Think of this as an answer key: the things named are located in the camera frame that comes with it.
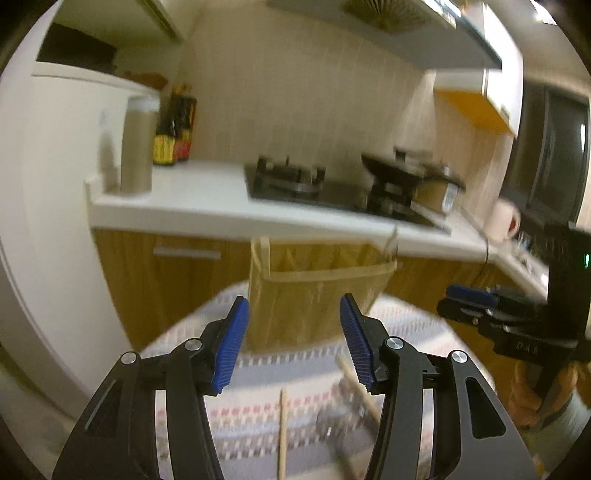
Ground grey metal utensil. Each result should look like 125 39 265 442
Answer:
335 378 370 416

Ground black gas stove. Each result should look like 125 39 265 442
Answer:
244 157 451 232

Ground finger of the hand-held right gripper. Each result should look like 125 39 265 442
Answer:
436 298 509 340
447 285 546 309

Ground yellow label sauce bottle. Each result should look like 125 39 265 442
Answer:
154 90 181 167

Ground beige rice cooker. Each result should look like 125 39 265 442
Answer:
413 164 466 215

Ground white and yellow wall cabinet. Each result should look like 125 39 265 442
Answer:
434 0 525 137

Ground dark window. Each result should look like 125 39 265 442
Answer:
503 78 591 232

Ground black wok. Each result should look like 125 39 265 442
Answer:
361 152 428 185

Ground striped woven table mat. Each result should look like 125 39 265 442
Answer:
139 286 499 480

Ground range hood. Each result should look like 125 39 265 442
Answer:
268 0 504 70

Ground metal cabinet handle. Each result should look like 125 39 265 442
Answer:
154 247 222 260

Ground grey cylindrical canister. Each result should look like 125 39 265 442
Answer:
120 95 161 195

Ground person's right forearm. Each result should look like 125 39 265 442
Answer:
531 392 591 462

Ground red label sauce bottle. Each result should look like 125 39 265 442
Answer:
173 88 198 162

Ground person's right hand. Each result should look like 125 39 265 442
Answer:
510 362 580 430

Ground wooden chopstick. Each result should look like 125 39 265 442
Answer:
276 388 288 480

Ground white electric kettle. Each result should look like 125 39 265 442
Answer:
489 199 522 243

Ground white kitchen countertop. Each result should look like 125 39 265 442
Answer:
85 159 550 296

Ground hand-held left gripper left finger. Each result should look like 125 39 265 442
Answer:
53 295 250 480

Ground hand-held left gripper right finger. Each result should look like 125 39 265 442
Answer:
339 293 529 480

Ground wooden base cabinets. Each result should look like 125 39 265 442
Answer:
92 228 550 352

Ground white refrigerator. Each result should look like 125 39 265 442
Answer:
0 69 162 402

